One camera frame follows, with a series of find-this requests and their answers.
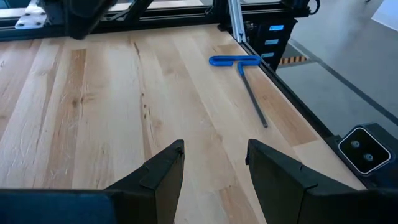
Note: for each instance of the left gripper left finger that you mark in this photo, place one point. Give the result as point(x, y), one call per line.
point(155, 186)

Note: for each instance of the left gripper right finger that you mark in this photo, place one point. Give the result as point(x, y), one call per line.
point(286, 193)

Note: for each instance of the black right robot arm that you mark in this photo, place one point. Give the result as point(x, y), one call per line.
point(84, 15)

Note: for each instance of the black box blue labels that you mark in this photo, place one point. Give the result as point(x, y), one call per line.
point(270, 40)

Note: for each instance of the silver frame bracket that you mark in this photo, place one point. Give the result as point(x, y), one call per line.
point(237, 20)

